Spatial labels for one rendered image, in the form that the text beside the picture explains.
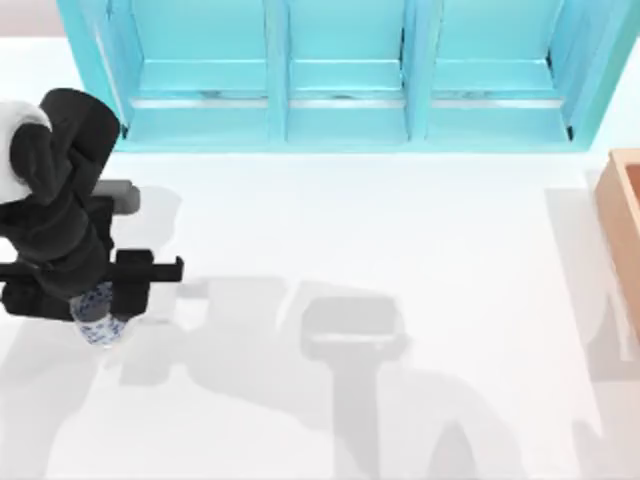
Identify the blue and white patterned cup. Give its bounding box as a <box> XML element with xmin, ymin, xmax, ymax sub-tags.
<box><xmin>69</xmin><ymin>281</ymin><xmax>125</xmax><ymax>348</ymax></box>

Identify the light blue rack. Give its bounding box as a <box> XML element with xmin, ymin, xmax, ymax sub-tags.
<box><xmin>54</xmin><ymin>0</ymin><xmax>640</xmax><ymax>155</ymax></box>

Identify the salmon-coloured shallow box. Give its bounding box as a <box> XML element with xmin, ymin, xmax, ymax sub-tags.
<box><xmin>593</xmin><ymin>147</ymin><xmax>640</xmax><ymax>362</ymax></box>

